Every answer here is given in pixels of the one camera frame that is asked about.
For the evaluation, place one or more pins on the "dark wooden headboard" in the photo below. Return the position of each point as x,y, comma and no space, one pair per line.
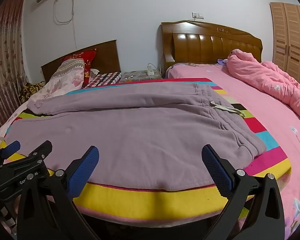
105,55

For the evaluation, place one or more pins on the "pale pink floral sheet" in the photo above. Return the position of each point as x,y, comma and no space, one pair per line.
5,127

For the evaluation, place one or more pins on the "colourful striped blanket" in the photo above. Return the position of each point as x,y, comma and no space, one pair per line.
140,200

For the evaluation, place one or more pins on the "striped floral curtain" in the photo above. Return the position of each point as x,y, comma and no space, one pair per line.
5,62

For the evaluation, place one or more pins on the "brown patterned blanket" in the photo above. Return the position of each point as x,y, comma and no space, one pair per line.
30,91

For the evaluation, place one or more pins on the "small purple cloth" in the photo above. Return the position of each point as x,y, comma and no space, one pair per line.
222,61

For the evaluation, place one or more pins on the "white wall socket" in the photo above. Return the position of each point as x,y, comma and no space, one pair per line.
197,15

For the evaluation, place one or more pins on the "red patterned pillow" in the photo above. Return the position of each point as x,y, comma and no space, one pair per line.
90,60

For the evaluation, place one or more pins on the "white power strip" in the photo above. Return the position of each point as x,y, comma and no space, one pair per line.
150,71

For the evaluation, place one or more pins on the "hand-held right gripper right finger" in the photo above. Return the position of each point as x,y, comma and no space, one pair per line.
215,170

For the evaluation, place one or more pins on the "purple fleece pants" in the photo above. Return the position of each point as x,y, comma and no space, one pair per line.
130,130

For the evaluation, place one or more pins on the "glossy wooden headboard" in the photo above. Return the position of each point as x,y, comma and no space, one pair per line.
210,45

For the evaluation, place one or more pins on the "nightstand with patterned cover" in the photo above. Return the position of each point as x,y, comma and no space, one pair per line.
137,77

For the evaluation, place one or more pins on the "pink bed sheet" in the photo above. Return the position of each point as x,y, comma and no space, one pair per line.
277,135

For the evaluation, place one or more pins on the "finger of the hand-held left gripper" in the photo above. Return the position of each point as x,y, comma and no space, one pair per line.
12,147
42,150

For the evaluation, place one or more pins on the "floral patterned pillow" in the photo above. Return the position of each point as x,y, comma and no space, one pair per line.
67,77

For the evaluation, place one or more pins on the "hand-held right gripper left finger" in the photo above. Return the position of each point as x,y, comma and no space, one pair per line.
85,170

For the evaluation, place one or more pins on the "pink quilt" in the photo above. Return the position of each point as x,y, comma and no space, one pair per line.
265,80

